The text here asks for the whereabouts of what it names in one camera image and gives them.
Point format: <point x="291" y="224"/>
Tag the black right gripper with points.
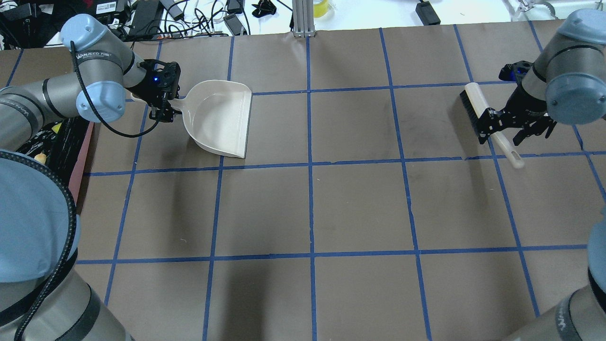
<point x="524" y="106"/>

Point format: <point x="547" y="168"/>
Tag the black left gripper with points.
<point x="144" y="91"/>

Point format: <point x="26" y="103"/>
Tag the wooden hand brush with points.
<point x="487" y="123"/>

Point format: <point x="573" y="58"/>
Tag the beige plastic dustpan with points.
<point x="216" y="115"/>

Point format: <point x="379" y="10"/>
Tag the yellow paper ball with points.
<point x="41" y="158"/>

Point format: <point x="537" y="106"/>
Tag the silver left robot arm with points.
<point x="42" y="297"/>

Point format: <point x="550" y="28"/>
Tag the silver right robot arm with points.
<point x="566" y="85"/>

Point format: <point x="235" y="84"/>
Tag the black lined trash bin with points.
<point x="66" y="152"/>

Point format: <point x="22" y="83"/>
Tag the black power adapter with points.
<point x="145" y="20"/>

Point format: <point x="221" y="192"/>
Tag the small black adapter brick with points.
<point x="427" y="14"/>

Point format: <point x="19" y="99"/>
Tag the yellow tape roll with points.
<point x="321" y="8"/>

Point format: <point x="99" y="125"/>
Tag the aluminium frame post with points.
<point x="303" y="18"/>

